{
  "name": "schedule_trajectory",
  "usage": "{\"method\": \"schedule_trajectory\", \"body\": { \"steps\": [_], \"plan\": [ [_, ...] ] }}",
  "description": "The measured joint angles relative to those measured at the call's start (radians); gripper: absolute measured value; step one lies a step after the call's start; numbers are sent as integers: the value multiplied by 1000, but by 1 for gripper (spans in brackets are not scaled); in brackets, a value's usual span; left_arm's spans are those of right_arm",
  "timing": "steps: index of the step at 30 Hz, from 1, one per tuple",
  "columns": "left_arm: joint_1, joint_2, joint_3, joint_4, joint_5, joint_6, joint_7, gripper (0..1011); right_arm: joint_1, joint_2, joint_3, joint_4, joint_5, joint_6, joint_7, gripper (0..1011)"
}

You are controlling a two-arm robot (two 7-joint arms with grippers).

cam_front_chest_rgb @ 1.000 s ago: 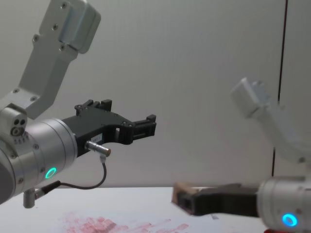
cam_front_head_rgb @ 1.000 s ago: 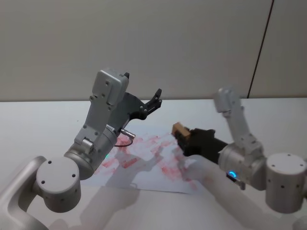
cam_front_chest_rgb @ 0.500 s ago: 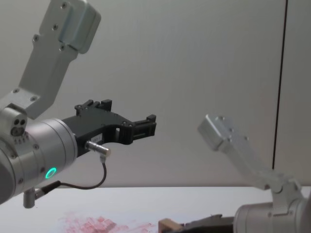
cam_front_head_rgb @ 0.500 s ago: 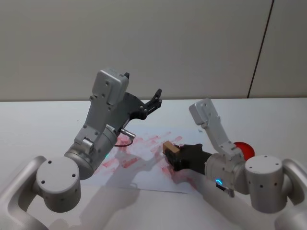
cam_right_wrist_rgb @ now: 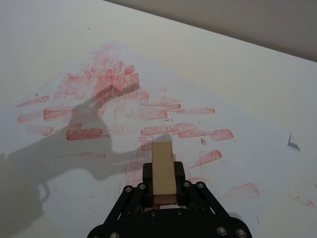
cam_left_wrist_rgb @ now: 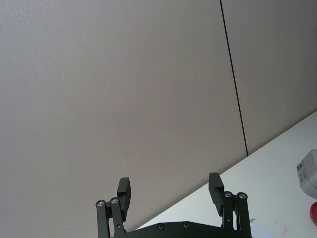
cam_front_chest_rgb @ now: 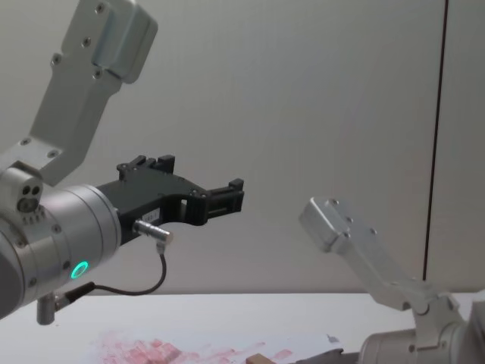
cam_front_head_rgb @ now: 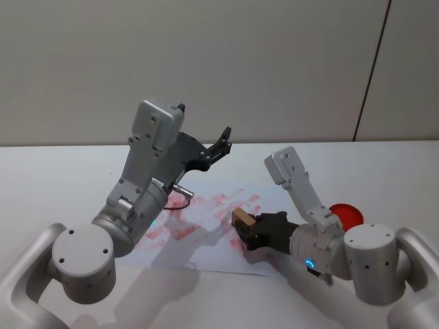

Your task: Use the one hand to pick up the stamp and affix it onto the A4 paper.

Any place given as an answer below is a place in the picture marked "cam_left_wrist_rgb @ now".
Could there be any grey box with white label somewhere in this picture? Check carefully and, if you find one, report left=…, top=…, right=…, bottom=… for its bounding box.
left=296, top=149, right=317, bottom=200

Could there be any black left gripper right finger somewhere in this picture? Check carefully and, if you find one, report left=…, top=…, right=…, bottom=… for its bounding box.
left=209, top=172, right=253, bottom=238

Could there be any red round object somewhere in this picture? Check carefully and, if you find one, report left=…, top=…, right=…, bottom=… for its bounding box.
left=309, top=201, right=317, bottom=227

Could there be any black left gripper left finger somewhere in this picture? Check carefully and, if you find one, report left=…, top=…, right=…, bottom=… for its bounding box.
left=95, top=177, right=131, bottom=238

